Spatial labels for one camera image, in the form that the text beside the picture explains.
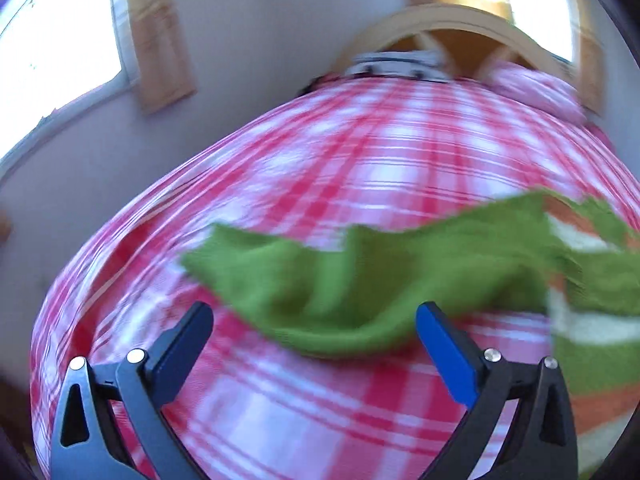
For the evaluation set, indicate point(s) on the pink pillow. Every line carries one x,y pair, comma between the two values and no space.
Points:
535,87

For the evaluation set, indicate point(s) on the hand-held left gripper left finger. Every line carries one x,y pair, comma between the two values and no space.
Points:
176,357

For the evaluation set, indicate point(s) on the grey patterned pillow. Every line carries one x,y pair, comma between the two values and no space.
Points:
395,65

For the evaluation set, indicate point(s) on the cream wooden arched headboard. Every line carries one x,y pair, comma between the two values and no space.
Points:
450,17

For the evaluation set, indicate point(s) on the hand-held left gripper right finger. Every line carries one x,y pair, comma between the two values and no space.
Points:
450,360

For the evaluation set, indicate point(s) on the green garment with striped part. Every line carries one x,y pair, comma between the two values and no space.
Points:
350,285

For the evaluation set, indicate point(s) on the bed with red plaid cover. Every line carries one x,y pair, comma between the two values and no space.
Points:
350,160

